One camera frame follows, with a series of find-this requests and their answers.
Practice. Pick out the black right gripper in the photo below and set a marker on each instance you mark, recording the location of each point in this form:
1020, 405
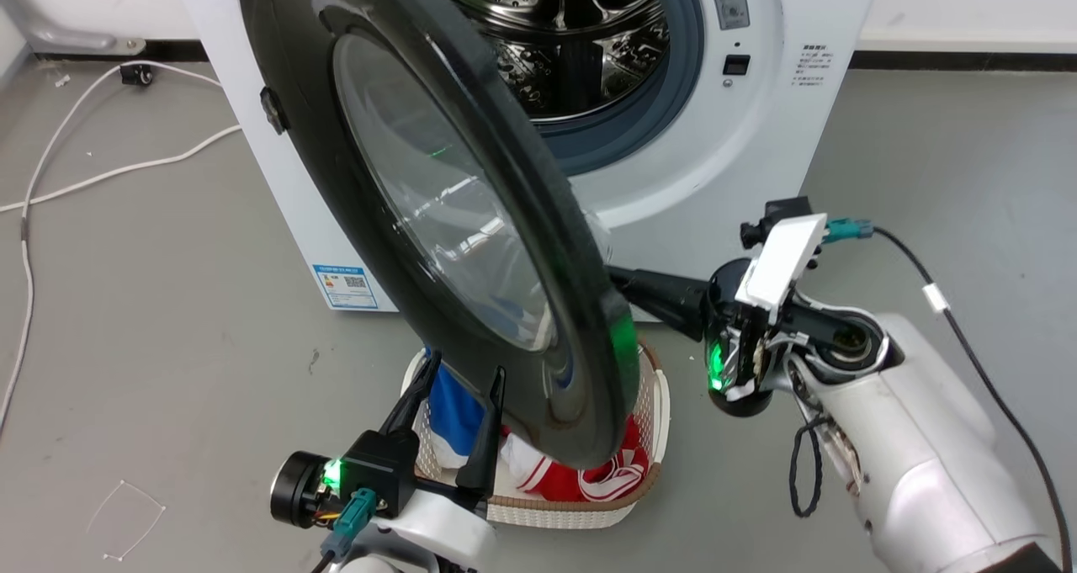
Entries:
728, 337

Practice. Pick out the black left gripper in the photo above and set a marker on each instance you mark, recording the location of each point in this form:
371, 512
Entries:
379, 468

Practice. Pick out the dark round washing machine door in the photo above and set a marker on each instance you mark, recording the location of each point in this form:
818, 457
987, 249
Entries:
505, 245

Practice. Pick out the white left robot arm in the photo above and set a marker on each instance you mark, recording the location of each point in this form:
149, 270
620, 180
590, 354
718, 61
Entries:
429, 531

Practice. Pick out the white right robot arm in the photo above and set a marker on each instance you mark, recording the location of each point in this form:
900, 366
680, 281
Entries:
917, 447

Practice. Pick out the white front-load washing machine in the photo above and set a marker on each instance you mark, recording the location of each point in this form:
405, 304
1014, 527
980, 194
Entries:
740, 161

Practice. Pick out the grey rubber door gasket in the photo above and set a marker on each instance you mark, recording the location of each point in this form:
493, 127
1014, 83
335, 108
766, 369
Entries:
648, 114

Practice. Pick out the black door lock socket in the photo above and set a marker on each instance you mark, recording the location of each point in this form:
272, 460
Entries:
736, 65

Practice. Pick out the blue and white garment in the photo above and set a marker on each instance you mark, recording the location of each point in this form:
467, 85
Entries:
454, 421

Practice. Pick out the white woven laundry basket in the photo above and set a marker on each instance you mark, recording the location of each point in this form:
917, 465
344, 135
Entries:
572, 512

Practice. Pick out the red and white garment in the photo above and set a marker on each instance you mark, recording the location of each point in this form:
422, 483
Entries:
610, 476

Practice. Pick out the blue energy label sticker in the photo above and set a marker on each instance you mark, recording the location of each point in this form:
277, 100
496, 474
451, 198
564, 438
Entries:
344, 286

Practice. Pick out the stainless steel perforated drum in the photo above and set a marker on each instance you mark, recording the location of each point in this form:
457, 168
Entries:
580, 43

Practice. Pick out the small black plug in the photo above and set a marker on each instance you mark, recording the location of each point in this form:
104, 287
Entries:
135, 74

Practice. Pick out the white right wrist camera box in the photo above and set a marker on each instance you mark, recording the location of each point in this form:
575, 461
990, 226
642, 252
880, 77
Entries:
781, 262

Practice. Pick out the grey wall pipe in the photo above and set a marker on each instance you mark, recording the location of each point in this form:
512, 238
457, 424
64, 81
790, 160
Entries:
59, 26

